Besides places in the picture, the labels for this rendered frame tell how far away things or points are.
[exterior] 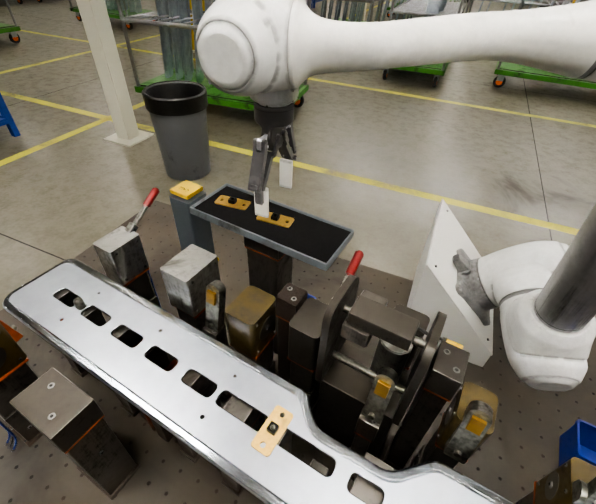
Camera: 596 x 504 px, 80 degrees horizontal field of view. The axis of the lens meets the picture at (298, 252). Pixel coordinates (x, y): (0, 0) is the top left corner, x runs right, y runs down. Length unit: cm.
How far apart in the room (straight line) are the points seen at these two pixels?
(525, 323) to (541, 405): 38
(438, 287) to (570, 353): 31
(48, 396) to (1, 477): 40
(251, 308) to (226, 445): 25
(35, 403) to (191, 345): 27
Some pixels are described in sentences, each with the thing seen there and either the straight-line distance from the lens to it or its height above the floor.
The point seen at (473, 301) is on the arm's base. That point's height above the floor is 89.
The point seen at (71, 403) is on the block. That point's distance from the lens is 78.
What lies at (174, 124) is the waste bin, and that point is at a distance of 315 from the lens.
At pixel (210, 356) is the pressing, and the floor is 100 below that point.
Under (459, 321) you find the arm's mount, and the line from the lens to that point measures 113.
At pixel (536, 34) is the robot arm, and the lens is 67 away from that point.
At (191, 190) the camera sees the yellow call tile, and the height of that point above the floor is 116.
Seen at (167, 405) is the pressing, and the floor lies 100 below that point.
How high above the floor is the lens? 165
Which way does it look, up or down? 41 degrees down
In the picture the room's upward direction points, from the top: 3 degrees clockwise
